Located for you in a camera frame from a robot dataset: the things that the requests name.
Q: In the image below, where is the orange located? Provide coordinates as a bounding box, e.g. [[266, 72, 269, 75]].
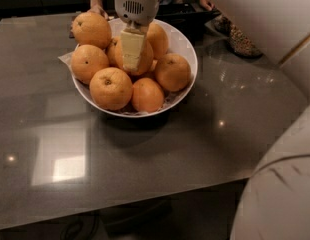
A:
[[89, 67, 133, 111], [131, 78, 164, 113], [147, 23, 169, 59], [71, 44, 109, 85], [154, 53, 191, 92], [72, 12, 112, 49], [115, 40, 154, 76]]

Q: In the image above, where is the person left hand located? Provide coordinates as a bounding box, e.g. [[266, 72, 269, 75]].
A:
[[199, 0, 215, 11]]

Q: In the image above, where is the glass jar of cereal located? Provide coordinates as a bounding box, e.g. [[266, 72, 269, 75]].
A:
[[213, 15, 262, 58]]

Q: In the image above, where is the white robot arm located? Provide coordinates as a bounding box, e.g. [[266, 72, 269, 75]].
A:
[[184, 0, 310, 240]]

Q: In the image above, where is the white bowl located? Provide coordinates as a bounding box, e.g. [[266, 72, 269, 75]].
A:
[[72, 20, 198, 119]]

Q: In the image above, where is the person right hand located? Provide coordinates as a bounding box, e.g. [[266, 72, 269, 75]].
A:
[[89, 5, 109, 20]]

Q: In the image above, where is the white paper bowl liner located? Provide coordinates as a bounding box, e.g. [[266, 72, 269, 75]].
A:
[[58, 52, 72, 69]]

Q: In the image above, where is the orange hidden back middle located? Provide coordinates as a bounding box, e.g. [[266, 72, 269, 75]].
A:
[[106, 36, 119, 67]]

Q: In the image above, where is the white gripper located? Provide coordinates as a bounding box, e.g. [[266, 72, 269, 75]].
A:
[[114, 0, 160, 72]]

